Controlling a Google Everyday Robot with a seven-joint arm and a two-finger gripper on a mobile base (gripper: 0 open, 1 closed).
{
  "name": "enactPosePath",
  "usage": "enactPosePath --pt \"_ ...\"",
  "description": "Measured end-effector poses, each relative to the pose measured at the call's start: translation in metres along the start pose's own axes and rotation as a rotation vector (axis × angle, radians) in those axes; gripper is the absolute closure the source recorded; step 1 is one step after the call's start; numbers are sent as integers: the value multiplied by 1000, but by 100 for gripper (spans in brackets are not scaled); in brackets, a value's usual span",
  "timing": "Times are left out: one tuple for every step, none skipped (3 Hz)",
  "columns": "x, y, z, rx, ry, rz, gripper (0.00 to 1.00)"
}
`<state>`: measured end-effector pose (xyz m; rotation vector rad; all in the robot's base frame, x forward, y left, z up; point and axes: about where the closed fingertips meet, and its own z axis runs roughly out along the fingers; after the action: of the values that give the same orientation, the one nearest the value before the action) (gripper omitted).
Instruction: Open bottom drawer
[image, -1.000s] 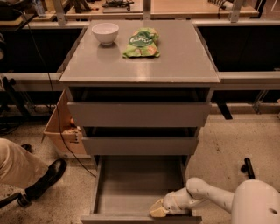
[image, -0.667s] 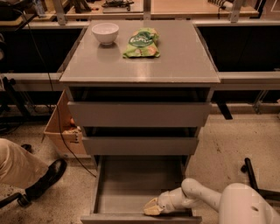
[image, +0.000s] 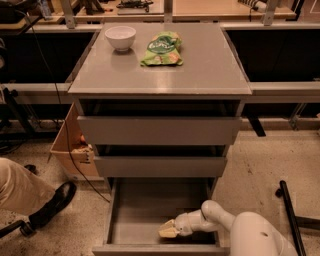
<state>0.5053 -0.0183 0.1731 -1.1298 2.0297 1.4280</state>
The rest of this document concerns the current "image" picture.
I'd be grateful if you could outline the black shoe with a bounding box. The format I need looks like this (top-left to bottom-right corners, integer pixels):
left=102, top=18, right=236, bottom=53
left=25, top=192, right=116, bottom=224
left=24, top=164, right=37, bottom=174
left=29, top=181, right=77, bottom=230

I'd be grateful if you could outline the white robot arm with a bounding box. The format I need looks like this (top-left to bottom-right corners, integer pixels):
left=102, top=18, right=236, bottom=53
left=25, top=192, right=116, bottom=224
left=158, top=200, right=298, bottom=256

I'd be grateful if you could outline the green snack bag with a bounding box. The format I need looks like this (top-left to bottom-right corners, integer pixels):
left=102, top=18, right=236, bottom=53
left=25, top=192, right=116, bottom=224
left=140, top=31, right=183, bottom=66

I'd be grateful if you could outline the grey middle drawer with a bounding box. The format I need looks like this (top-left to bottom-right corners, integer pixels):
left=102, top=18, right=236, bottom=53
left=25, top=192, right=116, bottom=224
left=94, top=156, right=227, bottom=178

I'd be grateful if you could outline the grey top drawer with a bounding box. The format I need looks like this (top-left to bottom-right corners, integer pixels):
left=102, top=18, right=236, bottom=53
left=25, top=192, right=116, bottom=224
left=77, top=116, right=241, bottom=146

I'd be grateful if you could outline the beige trouser leg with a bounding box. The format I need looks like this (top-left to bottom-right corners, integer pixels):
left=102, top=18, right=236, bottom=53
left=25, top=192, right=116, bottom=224
left=0, top=158, right=55, bottom=215

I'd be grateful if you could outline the black chair base leg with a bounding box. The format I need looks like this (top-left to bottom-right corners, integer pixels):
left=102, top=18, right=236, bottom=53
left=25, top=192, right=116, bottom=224
left=0, top=220, right=34, bottom=238

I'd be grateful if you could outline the black floor cable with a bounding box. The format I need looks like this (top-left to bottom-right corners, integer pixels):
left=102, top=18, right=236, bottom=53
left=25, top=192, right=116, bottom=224
left=13, top=9, right=112, bottom=204

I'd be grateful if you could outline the white ceramic bowl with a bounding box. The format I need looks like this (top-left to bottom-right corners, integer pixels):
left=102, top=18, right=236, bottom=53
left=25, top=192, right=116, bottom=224
left=104, top=26, right=136, bottom=51

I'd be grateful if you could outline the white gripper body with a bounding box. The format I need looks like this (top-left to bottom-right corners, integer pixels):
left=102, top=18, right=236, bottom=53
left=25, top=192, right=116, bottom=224
left=174, top=210, right=207, bottom=236

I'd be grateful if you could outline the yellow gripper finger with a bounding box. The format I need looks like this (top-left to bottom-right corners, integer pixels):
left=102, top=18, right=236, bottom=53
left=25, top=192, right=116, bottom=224
left=159, top=228, right=179, bottom=238
left=159, top=219, right=175, bottom=231

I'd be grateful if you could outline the cardboard box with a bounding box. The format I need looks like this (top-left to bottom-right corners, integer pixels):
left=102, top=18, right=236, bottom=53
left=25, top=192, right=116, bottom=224
left=50, top=104, right=101, bottom=180

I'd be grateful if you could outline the black stand base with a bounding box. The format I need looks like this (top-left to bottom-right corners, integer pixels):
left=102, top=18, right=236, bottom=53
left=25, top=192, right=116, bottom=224
left=275, top=180, right=320, bottom=256

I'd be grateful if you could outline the black shoe near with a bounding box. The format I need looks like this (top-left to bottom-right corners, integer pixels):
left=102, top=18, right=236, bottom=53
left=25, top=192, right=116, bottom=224
left=29, top=181, right=77, bottom=230

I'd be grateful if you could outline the wooden workbench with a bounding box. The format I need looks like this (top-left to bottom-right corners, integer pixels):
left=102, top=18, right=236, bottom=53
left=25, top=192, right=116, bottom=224
left=0, top=0, right=298, bottom=24

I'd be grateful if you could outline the black shoe far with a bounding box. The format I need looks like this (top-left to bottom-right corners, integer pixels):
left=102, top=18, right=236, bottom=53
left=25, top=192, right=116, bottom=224
left=24, top=164, right=37, bottom=174

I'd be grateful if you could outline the grey drawer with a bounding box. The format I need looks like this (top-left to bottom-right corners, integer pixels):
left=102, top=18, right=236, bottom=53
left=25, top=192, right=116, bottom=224
left=92, top=178, right=229, bottom=256
left=94, top=156, right=227, bottom=178
left=77, top=116, right=241, bottom=146

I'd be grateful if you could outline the grey drawer cabinet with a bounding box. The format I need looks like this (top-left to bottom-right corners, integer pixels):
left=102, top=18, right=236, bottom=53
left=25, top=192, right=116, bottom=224
left=69, top=23, right=252, bottom=191

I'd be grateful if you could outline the grey bottom drawer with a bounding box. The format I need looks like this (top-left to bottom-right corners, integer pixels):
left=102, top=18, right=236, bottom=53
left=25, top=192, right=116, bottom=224
left=92, top=178, right=229, bottom=256

